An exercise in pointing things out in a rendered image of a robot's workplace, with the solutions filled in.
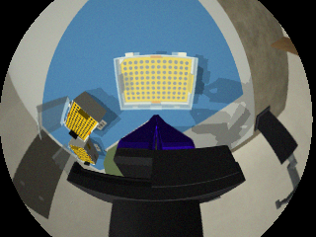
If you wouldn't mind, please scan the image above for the blue flat mat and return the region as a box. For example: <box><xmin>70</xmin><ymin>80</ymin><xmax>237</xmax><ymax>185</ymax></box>
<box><xmin>42</xmin><ymin>0</ymin><xmax>243</xmax><ymax>170</ymax></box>

